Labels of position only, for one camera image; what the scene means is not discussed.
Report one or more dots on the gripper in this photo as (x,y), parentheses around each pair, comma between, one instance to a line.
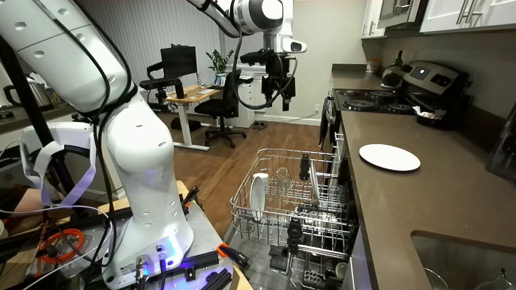
(278,84)

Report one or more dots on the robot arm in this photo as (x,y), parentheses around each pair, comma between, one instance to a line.
(137,153)

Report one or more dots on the white plate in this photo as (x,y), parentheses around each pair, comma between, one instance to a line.
(257,197)
(389,157)
(314,181)

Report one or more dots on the dishwasher upper rack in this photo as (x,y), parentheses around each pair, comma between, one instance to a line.
(282,203)

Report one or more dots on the dishwasher rack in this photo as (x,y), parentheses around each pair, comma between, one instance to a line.
(282,203)
(318,270)

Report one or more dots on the dishwasher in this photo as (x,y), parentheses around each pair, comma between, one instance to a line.
(322,225)

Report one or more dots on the dishwasher door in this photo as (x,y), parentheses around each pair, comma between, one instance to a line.
(258,266)

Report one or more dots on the dishwasher lower rack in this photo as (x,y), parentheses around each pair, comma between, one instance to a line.
(318,270)

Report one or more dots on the pair of shoes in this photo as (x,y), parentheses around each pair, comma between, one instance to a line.
(259,125)

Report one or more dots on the white drawer unit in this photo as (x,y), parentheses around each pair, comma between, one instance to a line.
(246,104)

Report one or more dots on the dark dish towel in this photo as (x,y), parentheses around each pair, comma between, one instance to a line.
(325,125)

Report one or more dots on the black office chair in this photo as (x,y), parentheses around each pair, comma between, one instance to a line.
(221,106)

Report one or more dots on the potted plant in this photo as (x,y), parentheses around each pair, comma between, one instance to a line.
(219,64)

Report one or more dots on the white keyboard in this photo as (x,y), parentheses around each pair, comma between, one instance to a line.
(206,91)

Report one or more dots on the stove burner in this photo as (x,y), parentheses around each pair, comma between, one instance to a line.
(350,92)
(381,94)
(358,104)
(399,107)

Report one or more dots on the clear glass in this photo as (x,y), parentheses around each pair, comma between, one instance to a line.
(283,179)
(437,281)

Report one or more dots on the white mug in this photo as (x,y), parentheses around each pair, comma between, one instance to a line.
(263,181)

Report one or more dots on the wooden standing desk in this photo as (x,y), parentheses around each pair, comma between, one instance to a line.
(189,96)

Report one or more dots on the black foot rest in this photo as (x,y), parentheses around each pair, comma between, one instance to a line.
(185,125)

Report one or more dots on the small jar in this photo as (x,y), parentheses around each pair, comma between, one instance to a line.
(373,66)

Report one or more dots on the monitor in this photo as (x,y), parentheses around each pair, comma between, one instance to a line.
(178,62)

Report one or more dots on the silver kettle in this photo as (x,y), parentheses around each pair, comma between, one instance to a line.
(393,74)

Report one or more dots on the window blinds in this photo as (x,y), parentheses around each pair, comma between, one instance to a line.
(161,28)

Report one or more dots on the stove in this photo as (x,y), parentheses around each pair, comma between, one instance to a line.
(427,80)

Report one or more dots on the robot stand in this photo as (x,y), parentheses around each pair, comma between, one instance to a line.
(209,237)

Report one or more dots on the black bowl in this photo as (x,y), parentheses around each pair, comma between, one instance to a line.
(430,120)

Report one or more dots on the orange and black clamp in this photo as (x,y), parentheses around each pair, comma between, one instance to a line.
(234,254)

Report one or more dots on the black appliance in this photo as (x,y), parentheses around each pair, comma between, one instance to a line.
(504,149)

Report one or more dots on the steel pot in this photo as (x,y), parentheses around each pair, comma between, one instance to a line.
(38,94)

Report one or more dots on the black stand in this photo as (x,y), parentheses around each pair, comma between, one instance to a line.
(28,104)

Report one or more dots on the sink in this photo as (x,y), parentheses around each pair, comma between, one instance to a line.
(467,262)

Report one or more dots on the person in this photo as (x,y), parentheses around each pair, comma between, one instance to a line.
(24,203)

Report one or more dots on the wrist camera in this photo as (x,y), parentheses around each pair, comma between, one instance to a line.
(254,57)

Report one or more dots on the camera on mount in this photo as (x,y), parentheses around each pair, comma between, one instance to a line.
(159,83)

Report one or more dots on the white wall cabinet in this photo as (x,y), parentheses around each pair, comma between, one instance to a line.
(467,12)
(371,18)

